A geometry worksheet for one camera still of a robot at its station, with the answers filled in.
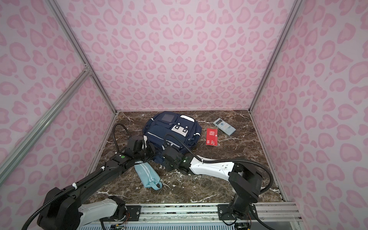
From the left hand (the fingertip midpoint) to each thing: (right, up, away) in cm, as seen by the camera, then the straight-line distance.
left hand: (162, 149), depth 82 cm
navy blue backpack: (-6, +14, +17) cm, 23 cm away
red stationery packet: (+32, +5, +21) cm, 39 cm away
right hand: (+3, -7, 0) cm, 8 cm away
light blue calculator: (+42, +12, +24) cm, 50 cm away
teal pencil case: (-8, -15, -1) cm, 17 cm away
